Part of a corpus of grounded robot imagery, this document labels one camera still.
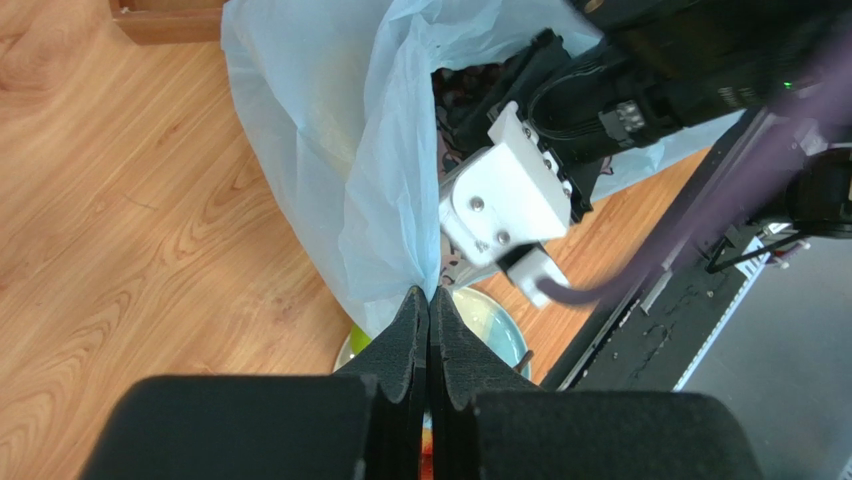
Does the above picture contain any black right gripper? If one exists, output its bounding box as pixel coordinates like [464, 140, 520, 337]
[442, 27, 687, 224]

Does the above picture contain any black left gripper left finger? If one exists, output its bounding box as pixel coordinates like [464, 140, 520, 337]
[81, 287, 428, 479]

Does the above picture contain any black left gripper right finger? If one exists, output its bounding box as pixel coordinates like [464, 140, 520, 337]
[429, 289, 762, 479]

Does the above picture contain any cream blue ceramic plate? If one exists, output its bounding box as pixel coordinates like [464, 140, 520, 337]
[333, 287, 532, 387]

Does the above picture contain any dark fake grape bunch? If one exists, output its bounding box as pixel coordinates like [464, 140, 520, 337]
[432, 55, 526, 180]

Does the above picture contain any light blue plastic bag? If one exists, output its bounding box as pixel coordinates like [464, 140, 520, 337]
[220, 0, 747, 339]

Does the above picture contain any green fake apple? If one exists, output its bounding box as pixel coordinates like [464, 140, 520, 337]
[349, 325, 371, 356]

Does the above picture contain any wooden compartment tray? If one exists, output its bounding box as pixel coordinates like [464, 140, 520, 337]
[109, 0, 226, 45]

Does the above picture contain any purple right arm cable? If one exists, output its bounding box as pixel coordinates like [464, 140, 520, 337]
[535, 26, 852, 309]

